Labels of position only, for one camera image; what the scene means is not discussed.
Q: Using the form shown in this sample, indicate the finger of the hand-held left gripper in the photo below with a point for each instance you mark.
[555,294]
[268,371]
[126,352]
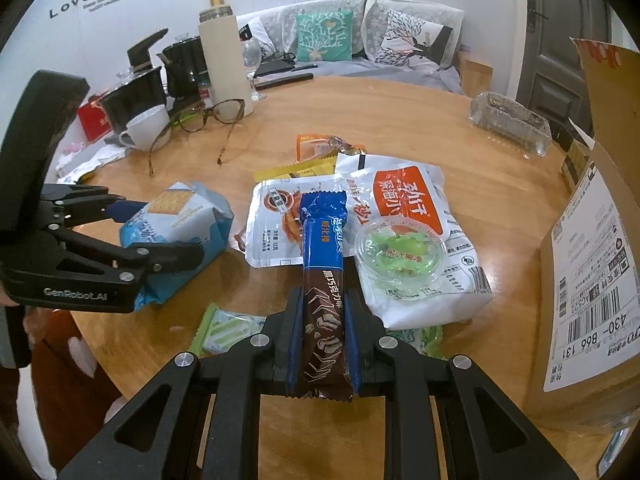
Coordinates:
[175,256]
[120,208]

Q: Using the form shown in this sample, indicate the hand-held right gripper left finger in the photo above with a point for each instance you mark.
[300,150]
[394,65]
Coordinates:
[294,355]

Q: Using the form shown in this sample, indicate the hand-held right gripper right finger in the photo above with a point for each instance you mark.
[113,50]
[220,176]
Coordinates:
[353,355]

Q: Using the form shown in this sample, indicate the blue cracker packet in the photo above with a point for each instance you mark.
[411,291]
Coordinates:
[175,215]

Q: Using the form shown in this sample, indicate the blue brown chocolate bar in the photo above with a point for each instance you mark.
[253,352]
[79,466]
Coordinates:
[325,270]

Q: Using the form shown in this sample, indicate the white plastic bag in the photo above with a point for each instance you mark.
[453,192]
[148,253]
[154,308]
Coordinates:
[92,162]

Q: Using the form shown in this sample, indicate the green white snack packet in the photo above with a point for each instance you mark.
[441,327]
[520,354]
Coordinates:
[227,332]

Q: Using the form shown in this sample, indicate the red box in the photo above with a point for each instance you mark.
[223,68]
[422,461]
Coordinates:
[92,120]

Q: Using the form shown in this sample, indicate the white cup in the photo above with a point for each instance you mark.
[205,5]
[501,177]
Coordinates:
[147,127]

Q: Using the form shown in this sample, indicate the white pouch with brown label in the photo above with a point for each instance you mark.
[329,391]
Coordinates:
[275,230]

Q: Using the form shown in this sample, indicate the green jelly cup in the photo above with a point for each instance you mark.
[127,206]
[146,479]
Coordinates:
[400,255]

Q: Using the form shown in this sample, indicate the black pot with lid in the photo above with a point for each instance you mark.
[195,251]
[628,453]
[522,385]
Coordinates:
[132,95]

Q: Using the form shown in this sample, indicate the tortoiseshell eyeglasses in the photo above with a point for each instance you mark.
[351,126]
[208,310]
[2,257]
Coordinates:
[222,112]

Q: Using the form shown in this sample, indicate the small bottle with red label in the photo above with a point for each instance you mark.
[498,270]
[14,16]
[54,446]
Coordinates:
[204,92]

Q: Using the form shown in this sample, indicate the yellow snack packet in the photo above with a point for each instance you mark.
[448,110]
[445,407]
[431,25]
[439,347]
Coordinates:
[300,169]

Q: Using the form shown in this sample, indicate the black kettle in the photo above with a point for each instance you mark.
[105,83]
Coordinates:
[182,65]

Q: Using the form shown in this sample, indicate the white orange snack bag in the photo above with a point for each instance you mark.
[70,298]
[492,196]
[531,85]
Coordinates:
[415,195]

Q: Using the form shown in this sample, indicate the orange snack packet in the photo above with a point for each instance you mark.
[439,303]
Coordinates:
[312,147]

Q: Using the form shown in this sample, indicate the beige thermos bottle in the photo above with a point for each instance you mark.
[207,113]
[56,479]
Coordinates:
[224,60]

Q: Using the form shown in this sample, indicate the wine glass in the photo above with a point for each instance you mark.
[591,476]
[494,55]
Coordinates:
[251,57]

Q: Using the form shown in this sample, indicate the small wrapped candy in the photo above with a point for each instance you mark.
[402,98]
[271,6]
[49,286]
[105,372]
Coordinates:
[347,146]

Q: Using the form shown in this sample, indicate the black remote control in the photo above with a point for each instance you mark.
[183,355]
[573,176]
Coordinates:
[282,81]

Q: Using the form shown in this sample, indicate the black laptop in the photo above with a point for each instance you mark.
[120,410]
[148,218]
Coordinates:
[274,66]

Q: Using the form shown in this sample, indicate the cardboard box with shipping label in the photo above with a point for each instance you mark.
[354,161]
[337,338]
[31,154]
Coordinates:
[590,280]

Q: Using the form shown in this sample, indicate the grey sofa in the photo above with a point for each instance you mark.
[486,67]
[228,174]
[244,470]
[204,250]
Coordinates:
[350,72]

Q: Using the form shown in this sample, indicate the teal tree-print cushion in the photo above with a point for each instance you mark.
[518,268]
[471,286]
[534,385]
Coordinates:
[324,37]

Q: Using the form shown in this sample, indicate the clear plastic container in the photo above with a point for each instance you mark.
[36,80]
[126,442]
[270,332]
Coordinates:
[510,120]

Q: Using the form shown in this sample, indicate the wooden side table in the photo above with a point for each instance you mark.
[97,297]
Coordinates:
[475,75]

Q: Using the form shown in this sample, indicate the white tree-print cushion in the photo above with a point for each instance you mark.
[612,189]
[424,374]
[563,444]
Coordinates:
[412,40]

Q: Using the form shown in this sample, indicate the dark grey door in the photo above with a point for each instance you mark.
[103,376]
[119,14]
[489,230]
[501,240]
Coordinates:
[565,35]

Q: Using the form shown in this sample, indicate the black wall lettering sticker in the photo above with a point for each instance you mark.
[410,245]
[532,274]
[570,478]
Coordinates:
[70,6]

